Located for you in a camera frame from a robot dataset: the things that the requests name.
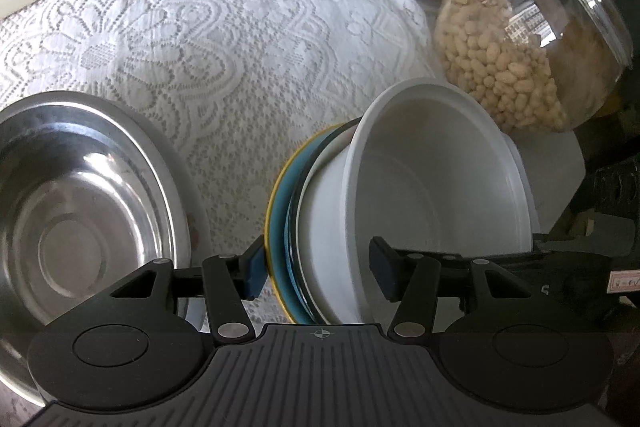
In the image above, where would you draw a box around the white ceramic bowl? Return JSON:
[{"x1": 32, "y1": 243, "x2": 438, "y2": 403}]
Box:
[{"x1": 299, "y1": 79, "x2": 533, "y2": 325}]

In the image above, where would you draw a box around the teal bowl white inside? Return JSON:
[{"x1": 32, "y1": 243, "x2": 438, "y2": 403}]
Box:
[{"x1": 284, "y1": 118, "x2": 360, "y2": 325}]

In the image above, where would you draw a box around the yellow rimmed plate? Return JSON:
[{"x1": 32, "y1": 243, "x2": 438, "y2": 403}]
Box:
[{"x1": 264, "y1": 124, "x2": 340, "y2": 324}]

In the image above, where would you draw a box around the white lace tablecloth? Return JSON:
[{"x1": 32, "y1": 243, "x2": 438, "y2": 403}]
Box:
[{"x1": 0, "y1": 0, "x2": 442, "y2": 333}]

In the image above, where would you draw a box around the white plate with red pattern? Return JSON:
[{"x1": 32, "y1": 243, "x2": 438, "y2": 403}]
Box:
[{"x1": 115, "y1": 102, "x2": 213, "y2": 268}]

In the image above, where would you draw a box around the stainless steel bowl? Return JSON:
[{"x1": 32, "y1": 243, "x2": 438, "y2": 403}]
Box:
[{"x1": 1, "y1": 91, "x2": 191, "y2": 405}]

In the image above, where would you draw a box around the glass jar of peanuts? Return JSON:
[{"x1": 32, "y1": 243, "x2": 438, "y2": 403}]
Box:
[{"x1": 434, "y1": 0, "x2": 632, "y2": 133}]

